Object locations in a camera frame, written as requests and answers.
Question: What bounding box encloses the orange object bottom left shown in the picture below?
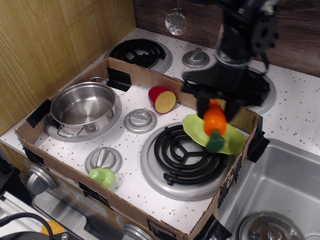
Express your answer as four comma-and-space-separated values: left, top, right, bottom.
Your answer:
40, 220, 66, 236

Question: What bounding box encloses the hanging silver slotted spoon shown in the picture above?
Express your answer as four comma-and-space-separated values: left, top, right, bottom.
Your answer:
165, 0, 190, 36

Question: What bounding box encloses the back right black burner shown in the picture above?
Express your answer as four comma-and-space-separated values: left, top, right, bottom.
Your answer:
247, 75, 277, 116

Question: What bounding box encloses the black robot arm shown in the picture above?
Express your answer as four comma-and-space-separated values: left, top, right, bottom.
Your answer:
181, 0, 279, 121

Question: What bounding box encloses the silver oven dial left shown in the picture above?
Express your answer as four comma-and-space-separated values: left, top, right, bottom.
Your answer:
26, 165, 58, 195

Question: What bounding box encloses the steel cooking pot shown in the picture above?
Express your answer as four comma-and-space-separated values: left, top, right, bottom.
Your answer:
50, 77, 117, 138

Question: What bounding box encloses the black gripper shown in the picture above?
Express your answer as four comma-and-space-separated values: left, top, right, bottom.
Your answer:
181, 62, 271, 123

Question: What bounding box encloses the back left black burner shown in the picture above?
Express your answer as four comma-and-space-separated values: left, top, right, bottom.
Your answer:
104, 38, 173, 73

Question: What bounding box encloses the front right black burner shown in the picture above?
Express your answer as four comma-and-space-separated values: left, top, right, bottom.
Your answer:
140, 123, 235, 202

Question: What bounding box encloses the light green plastic plate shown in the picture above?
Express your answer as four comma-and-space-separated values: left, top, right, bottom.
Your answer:
182, 114, 247, 155

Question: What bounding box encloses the light green toy vegetable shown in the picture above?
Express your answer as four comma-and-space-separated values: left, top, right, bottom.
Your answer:
89, 167, 116, 189

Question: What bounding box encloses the silver oven dial right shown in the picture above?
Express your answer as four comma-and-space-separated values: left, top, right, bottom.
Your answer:
122, 223, 153, 240

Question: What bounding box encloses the orange toy carrot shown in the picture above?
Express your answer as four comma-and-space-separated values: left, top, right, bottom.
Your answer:
202, 99, 227, 153

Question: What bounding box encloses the black cable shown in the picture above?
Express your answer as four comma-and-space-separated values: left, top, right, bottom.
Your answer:
0, 212, 54, 240

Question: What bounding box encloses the steel pot lid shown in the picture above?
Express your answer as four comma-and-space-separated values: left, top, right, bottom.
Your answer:
235, 211, 306, 240

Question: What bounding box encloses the silver oven dial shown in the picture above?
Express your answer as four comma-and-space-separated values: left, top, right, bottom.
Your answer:
26, 165, 58, 195
122, 223, 153, 240

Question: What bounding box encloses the silver centre stove knob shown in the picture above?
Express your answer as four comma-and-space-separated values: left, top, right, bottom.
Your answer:
124, 108, 158, 134

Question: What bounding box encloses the silver back stove knob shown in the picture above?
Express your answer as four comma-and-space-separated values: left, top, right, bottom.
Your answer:
181, 47, 210, 69

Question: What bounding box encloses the black burner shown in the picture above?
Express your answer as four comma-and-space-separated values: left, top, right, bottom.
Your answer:
247, 75, 277, 116
104, 38, 173, 73
140, 123, 235, 202

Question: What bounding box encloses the grey toy sink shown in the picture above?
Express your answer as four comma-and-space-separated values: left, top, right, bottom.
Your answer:
218, 139, 320, 240

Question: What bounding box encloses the silver front stove knob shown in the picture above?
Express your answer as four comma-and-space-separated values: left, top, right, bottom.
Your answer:
85, 147, 123, 174

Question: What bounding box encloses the red yellow toy fruit half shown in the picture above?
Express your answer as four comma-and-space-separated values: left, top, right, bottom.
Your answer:
148, 86, 177, 114

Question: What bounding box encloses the silver stove knob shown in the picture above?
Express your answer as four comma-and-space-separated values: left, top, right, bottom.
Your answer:
181, 47, 210, 69
124, 108, 158, 134
85, 147, 123, 174

